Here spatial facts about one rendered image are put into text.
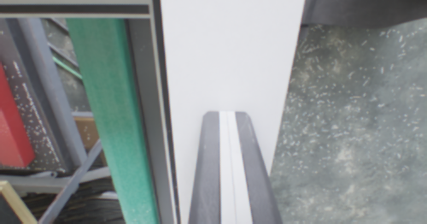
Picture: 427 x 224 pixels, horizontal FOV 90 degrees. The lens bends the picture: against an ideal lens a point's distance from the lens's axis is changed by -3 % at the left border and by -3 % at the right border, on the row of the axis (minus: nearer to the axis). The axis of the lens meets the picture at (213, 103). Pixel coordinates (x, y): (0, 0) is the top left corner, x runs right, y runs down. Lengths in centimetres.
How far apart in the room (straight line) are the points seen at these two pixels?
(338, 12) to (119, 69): 86
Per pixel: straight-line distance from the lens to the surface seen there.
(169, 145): 17
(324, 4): 92
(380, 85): 138
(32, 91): 62
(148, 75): 17
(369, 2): 99
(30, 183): 83
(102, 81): 18
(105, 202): 129
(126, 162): 22
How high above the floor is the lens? 101
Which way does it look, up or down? 61 degrees down
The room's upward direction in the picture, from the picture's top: 178 degrees counter-clockwise
